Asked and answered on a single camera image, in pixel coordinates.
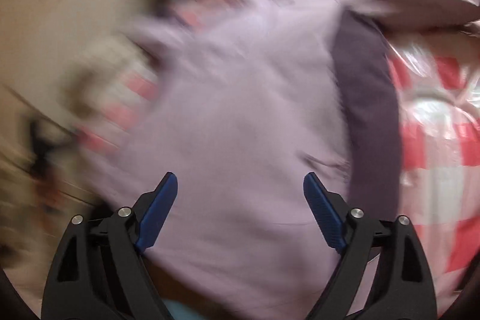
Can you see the pink white checkered plastic sheet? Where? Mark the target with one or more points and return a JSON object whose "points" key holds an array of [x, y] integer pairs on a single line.
{"points": [[435, 140]]}

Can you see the lilac and purple garment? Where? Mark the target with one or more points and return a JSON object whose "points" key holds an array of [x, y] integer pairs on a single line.
{"points": [[240, 110]]}

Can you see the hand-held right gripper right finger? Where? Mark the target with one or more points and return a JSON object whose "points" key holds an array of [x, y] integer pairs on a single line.
{"points": [[320, 209]]}

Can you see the person's teal clothing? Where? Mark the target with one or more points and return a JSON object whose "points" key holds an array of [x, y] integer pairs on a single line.
{"points": [[183, 310]]}

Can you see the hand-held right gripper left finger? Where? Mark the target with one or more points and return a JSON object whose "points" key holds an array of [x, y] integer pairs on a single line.
{"points": [[159, 209]]}

